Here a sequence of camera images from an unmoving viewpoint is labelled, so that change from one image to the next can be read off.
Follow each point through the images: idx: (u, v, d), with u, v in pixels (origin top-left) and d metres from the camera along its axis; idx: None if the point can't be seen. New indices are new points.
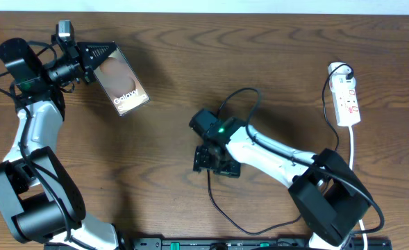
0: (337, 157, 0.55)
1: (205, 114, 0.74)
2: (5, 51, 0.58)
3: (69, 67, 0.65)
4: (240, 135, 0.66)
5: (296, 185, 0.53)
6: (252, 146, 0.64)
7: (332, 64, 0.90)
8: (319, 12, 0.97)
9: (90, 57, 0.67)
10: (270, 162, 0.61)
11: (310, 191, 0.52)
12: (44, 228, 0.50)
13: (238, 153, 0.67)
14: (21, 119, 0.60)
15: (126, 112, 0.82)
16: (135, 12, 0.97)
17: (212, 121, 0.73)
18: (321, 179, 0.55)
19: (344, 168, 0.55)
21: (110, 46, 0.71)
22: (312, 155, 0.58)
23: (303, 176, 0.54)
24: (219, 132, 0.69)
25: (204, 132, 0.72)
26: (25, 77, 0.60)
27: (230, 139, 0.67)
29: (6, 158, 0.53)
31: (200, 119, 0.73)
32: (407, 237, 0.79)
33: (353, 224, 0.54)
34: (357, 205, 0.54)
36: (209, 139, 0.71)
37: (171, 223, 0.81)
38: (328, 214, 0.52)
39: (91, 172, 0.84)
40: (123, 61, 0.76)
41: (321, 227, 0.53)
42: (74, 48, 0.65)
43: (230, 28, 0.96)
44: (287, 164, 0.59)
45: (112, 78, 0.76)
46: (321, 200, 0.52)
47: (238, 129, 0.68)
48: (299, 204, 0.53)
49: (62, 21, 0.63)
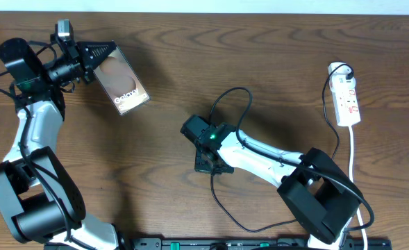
0: (323, 155, 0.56)
1: (196, 121, 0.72)
2: (6, 51, 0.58)
3: (69, 66, 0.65)
4: (230, 141, 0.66)
5: (285, 185, 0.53)
6: (242, 152, 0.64)
7: (332, 64, 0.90)
8: (320, 12, 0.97)
9: (90, 57, 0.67)
10: (260, 164, 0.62)
11: (298, 189, 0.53)
12: (44, 228, 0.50)
13: (230, 159, 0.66)
14: (21, 119, 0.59)
15: (128, 110, 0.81)
16: (135, 12, 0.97)
17: (203, 126, 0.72)
18: (311, 178, 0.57)
19: (332, 166, 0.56)
21: (110, 45, 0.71)
22: (299, 155, 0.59)
23: (292, 176, 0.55)
24: (212, 138, 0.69)
25: (196, 139, 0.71)
26: (25, 77, 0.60)
27: (221, 145, 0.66)
29: (6, 158, 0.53)
31: (191, 126, 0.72)
32: (406, 237, 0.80)
33: (345, 221, 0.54)
34: (347, 201, 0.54)
36: (201, 145, 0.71)
37: (171, 223, 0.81)
38: (316, 212, 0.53)
39: (91, 172, 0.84)
40: (123, 60, 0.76)
41: (312, 226, 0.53)
42: (74, 48, 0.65)
43: (230, 28, 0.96)
44: (276, 165, 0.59)
45: (111, 79, 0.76)
46: (310, 198, 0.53)
47: (228, 135, 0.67)
48: (289, 204, 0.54)
49: (62, 21, 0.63)
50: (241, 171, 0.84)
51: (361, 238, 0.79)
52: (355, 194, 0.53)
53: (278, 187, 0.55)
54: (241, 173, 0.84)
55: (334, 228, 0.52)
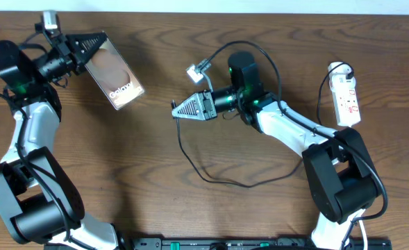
0: (358, 136, 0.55)
1: (253, 70, 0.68)
2: None
3: (59, 60, 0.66)
4: (271, 107, 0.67)
5: (310, 150, 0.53)
6: (279, 118, 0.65)
7: (332, 64, 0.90)
8: (320, 12, 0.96)
9: (82, 51, 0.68)
10: (291, 130, 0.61)
11: (322, 159, 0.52)
12: (44, 227, 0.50)
13: (266, 123, 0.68)
14: (17, 121, 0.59)
15: (123, 105, 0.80)
16: (135, 12, 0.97)
17: (256, 82, 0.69)
18: (337, 158, 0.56)
19: (363, 149, 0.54)
21: (100, 37, 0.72)
22: (334, 131, 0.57)
23: (320, 146, 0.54)
24: (254, 103, 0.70)
25: (242, 89, 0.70)
26: (20, 81, 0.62)
27: (261, 110, 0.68)
29: (3, 160, 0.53)
31: (246, 73, 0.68)
32: (406, 237, 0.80)
33: (359, 204, 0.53)
34: (366, 187, 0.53)
36: (243, 106, 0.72)
37: (171, 222, 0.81)
38: (334, 186, 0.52)
39: (91, 172, 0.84)
40: (114, 52, 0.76)
41: (323, 197, 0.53)
42: (64, 44, 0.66)
43: (230, 28, 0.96)
44: (307, 133, 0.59)
45: (103, 71, 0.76)
46: (331, 171, 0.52)
47: (269, 102, 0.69)
48: (310, 169, 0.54)
49: (48, 13, 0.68)
50: (241, 171, 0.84)
51: (360, 238, 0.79)
52: (379, 180, 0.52)
53: (303, 151, 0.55)
54: (241, 173, 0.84)
55: (344, 207, 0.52)
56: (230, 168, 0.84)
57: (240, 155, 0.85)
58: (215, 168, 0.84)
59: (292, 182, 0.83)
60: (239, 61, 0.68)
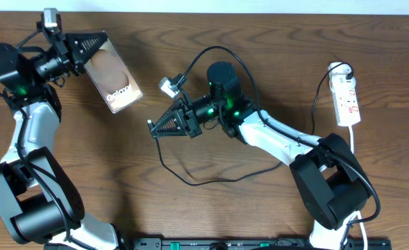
0: (342, 141, 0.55)
1: (235, 85, 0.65)
2: None
3: (57, 60, 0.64)
4: (252, 119, 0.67)
5: (297, 162, 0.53)
6: (262, 129, 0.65)
7: (332, 64, 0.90)
8: (321, 12, 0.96)
9: (80, 51, 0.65)
10: (276, 142, 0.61)
11: (310, 169, 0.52)
12: (43, 230, 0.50)
13: (251, 135, 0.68)
14: (17, 121, 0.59)
15: (120, 108, 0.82)
16: (135, 12, 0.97)
17: (236, 95, 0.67)
18: (324, 164, 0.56)
19: (349, 152, 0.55)
21: (101, 37, 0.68)
22: (318, 138, 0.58)
23: (306, 155, 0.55)
24: (235, 114, 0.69)
25: (223, 103, 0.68)
26: (20, 85, 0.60)
27: (244, 121, 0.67)
29: (3, 160, 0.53)
31: (228, 89, 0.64)
32: (407, 237, 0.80)
33: (351, 210, 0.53)
34: (356, 189, 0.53)
36: (226, 121, 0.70)
37: (171, 223, 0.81)
38: (325, 195, 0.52)
39: (91, 172, 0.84)
40: (114, 53, 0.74)
41: (317, 207, 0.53)
42: (62, 43, 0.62)
43: (230, 28, 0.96)
44: (292, 144, 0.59)
45: (102, 75, 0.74)
46: (321, 180, 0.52)
47: (251, 112, 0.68)
48: (299, 181, 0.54)
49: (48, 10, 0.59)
50: (241, 172, 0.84)
51: (361, 238, 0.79)
52: (368, 183, 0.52)
53: (290, 164, 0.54)
54: (241, 172, 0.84)
55: (338, 214, 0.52)
56: (230, 168, 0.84)
57: (240, 155, 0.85)
58: (215, 168, 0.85)
59: (292, 182, 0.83)
60: (221, 76, 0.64)
